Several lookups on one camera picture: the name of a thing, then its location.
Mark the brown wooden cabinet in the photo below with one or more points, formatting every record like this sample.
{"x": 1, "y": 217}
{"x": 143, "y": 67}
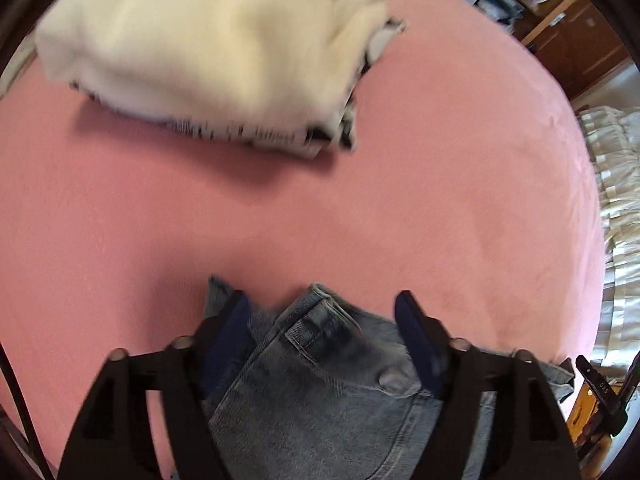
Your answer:
{"x": 575, "y": 45}

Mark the black and white printed garment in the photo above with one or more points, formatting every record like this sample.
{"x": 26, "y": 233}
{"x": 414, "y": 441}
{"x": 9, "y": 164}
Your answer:
{"x": 280, "y": 137}

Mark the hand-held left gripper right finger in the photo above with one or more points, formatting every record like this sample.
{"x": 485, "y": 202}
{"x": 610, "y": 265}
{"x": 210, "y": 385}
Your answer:
{"x": 420, "y": 347}

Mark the white folded sweater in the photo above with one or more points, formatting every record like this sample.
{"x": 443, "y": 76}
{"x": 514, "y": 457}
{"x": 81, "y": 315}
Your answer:
{"x": 200, "y": 35}

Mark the white frilled cover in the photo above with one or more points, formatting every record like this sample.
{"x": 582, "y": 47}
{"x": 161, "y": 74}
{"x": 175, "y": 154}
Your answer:
{"x": 620, "y": 185}

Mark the wooden drawer cabinet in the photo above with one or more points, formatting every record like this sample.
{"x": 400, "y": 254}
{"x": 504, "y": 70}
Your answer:
{"x": 580, "y": 420}

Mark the pink bed blanket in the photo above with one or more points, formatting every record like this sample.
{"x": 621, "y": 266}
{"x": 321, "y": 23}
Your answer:
{"x": 350, "y": 210}

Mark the blue denim jacket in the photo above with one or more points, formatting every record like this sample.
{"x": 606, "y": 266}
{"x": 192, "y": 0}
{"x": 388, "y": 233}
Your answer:
{"x": 320, "y": 400}

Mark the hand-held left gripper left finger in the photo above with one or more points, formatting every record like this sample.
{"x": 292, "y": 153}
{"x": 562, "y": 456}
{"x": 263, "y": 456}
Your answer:
{"x": 227, "y": 342}

